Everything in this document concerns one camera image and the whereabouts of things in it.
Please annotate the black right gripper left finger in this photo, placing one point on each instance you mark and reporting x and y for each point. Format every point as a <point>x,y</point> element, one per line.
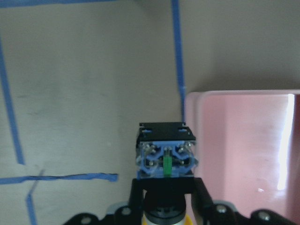
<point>135,202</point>

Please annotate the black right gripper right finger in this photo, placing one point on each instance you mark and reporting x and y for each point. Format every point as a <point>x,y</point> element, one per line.
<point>201,201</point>

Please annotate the yellow push button switch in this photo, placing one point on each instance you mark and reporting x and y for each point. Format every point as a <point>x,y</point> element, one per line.
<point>164,155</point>

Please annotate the pink plastic bin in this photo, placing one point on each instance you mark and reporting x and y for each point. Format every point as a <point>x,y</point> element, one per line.
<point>248,147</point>

